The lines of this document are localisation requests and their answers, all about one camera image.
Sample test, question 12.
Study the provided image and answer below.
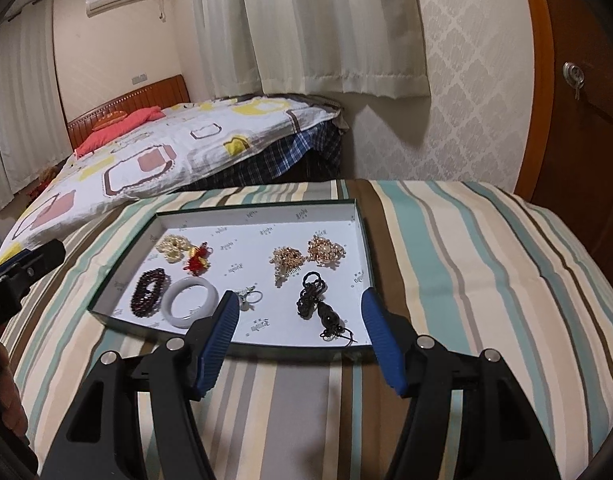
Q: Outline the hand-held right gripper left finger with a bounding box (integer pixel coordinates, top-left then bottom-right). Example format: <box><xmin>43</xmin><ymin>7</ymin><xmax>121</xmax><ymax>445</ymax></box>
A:
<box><xmin>40</xmin><ymin>290</ymin><xmax>240</xmax><ymax>480</ymax></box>

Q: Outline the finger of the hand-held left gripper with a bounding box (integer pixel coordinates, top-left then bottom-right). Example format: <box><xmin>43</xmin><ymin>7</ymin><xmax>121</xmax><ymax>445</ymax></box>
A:
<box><xmin>0</xmin><ymin>239</ymin><xmax>66</xmax><ymax>291</ymax></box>

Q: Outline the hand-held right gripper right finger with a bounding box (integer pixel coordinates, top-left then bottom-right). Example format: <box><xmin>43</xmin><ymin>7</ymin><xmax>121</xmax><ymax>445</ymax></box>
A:
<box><xmin>361</xmin><ymin>287</ymin><xmax>562</xmax><ymax>480</ymax></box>

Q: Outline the silver ring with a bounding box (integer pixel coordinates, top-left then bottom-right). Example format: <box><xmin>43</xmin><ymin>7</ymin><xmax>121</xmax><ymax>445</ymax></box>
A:
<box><xmin>239</xmin><ymin>287</ymin><xmax>264</xmax><ymax>311</ymax></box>

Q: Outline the black cord pendant necklace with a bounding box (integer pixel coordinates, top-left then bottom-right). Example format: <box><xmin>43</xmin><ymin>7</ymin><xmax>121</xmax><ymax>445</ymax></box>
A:
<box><xmin>295</xmin><ymin>271</ymin><xmax>360</xmax><ymax>345</ymax></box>

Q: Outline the dark red bead bracelet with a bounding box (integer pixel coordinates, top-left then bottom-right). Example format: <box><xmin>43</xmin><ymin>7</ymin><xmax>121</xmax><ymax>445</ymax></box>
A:
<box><xmin>132</xmin><ymin>268</ymin><xmax>167</xmax><ymax>318</ymax></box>

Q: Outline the white printed cardboard box lid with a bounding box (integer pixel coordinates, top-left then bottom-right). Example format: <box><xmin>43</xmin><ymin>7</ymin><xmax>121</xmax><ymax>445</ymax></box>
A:
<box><xmin>89</xmin><ymin>199</ymin><xmax>375</xmax><ymax>361</ymax></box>

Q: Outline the person's left hand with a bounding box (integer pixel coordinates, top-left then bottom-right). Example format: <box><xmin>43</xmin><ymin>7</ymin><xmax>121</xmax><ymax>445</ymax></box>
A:
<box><xmin>0</xmin><ymin>332</ymin><xmax>28</xmax><ymax>441</ymax></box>

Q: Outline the white jade bangle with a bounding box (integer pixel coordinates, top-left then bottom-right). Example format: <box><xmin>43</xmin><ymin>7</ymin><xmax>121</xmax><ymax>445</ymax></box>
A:
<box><xmin>160</xmin><ymin>280</ymin><xmax>220</xmax><ymax>331</ymax></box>

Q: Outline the red and brown clutter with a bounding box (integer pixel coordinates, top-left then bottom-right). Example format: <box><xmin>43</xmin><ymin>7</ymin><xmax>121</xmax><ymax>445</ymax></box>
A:
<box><xmin>29</xmin><ymin>167</ymin><xmax>57</xmax><ymax>198</ymax></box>

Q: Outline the red tassel ornament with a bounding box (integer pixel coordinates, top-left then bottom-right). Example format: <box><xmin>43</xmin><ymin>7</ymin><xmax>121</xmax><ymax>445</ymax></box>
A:
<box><xmin>183</xmin><ymin>242</ymin><xmax>212</xmax><ymax>276</ymax></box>

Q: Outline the pearl and gold ornament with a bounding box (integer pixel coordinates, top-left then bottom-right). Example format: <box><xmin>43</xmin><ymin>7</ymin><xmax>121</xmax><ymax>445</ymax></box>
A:
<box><xmin>156</xmin><ymin>234</ymin><xmax>192</xmax><ymax>262</ymax></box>

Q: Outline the round gold pearl brooch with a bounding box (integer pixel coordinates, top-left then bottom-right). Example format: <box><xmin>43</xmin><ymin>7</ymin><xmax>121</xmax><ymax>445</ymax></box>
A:
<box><xmin>306</xmin><ymin>235</ymin><xmax>347</xmax><ymax>266</ymax></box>

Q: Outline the gold leaf brooch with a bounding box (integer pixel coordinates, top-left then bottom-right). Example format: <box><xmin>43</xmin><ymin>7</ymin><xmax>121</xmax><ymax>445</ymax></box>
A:
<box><xmin>269</xmin><ymin>246</ymin><xmax>306</xmax><ymax>288</ymax></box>

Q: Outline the striped blanket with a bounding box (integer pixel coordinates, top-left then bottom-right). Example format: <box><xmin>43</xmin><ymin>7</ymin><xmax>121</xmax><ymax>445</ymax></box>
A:
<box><xmin>1</xmin><ymin>177</ymin><xmax>613</xmax><ymax>480</ymax></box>

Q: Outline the grey striped curtain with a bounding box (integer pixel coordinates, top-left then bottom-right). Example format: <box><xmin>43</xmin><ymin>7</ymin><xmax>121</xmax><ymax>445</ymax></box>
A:
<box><xmin>0</xmin><ymin>0</ymin><xmax>62</xmax><ymax>213</ymax></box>

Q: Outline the white patterned quilt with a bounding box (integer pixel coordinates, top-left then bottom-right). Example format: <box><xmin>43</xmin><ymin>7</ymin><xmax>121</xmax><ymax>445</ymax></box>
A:
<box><xmin>0</xmin><ymin>95</ymin><xmax>345</xmax><ymax>271</ymax></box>

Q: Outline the red pillow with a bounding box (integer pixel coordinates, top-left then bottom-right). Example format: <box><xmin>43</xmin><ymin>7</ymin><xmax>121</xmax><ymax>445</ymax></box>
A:
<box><xmin>75</xmin><ymin>106</ymin><xmax>166</xmax><ymax>156</ymax></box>

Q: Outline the orange patterned cushion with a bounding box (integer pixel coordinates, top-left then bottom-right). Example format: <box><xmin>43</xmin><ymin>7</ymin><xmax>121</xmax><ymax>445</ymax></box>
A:
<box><xmin>93</xmin><ymin>110</ymin><xmax>130</xmax><ymax>131</ymax></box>

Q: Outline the blue plaid bed sheet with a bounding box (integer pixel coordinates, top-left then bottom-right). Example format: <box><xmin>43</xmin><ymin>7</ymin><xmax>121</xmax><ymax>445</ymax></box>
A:
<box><xmin>179</xmin><ymin>122</ymin><xmax>345</xmax><ymax>193</ymax></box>

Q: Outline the wooden headboard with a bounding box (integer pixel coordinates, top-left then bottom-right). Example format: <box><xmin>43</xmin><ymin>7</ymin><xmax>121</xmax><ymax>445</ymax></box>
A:
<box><xmin>66</xmin><ymin>74</ymin><xmax>190</xmax><ymax>156</ymax></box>

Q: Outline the wooden door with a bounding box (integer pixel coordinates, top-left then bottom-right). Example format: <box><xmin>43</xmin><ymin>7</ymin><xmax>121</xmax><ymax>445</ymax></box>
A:
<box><xmin>517</xmin><ymin>0</ymin><xmax>613</xmax><ymax>266</ymax></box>

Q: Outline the narrow cream curtain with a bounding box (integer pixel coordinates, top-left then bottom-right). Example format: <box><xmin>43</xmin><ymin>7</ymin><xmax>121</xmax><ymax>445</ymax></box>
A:
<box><xmin>184</xmin><ymin>0</ymin><xmax>250</xmax><ymax>101</ymax></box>

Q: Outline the wide cream curtain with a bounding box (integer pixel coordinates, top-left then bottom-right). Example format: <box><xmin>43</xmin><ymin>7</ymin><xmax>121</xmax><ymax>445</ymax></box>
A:
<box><xmin>236</xmin><ymin>0</ymin><xmax>432</xmax><ymax>98</ymax></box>

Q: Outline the metal door key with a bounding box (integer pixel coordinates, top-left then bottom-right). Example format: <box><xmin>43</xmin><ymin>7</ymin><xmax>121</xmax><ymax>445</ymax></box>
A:
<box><xmin>561</xmin><ymin>61</ymin><xmax>586</xmax><ymax>101</ymax></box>

